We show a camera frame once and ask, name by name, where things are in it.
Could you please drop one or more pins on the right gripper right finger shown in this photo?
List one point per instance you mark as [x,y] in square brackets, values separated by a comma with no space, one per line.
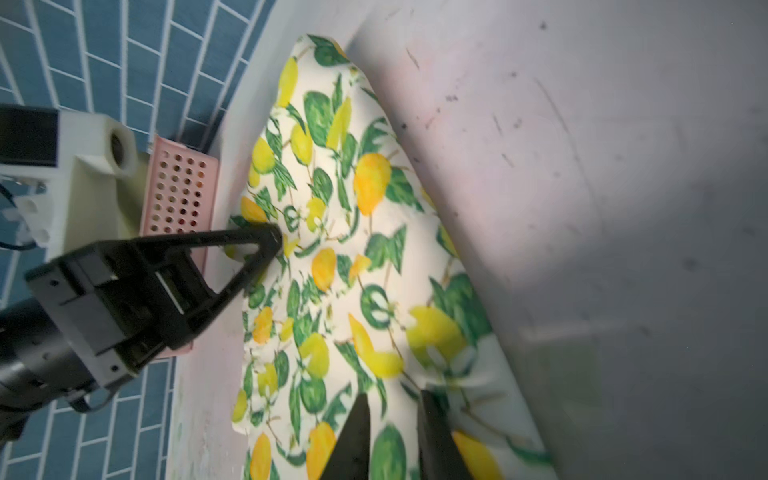
[439,457]

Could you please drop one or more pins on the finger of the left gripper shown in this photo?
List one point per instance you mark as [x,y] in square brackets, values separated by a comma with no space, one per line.
[265,238]
[199,304]

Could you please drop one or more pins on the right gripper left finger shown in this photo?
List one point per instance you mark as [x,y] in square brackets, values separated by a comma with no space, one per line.
[350,458]

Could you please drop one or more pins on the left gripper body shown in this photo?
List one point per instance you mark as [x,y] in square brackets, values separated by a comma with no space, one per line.
[119,304]

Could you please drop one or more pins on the lemon print skirt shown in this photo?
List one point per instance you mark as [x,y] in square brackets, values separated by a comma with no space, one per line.
[368,296]

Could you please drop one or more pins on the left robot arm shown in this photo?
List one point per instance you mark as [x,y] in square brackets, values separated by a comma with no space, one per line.
[38,367]

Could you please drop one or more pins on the pink perforated plastic basket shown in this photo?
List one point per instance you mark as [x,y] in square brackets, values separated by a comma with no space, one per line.
[178,209]

